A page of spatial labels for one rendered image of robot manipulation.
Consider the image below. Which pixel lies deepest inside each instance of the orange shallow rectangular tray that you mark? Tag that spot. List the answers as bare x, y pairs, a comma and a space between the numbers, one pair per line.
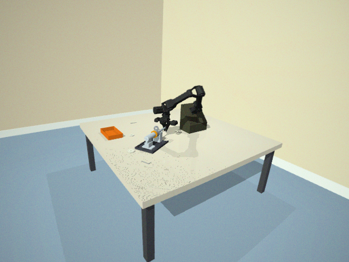
111, 133

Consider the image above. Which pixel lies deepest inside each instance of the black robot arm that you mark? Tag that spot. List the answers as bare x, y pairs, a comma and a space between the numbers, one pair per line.
170, 104

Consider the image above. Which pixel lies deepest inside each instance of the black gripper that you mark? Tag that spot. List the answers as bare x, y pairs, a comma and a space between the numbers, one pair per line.
167, 124

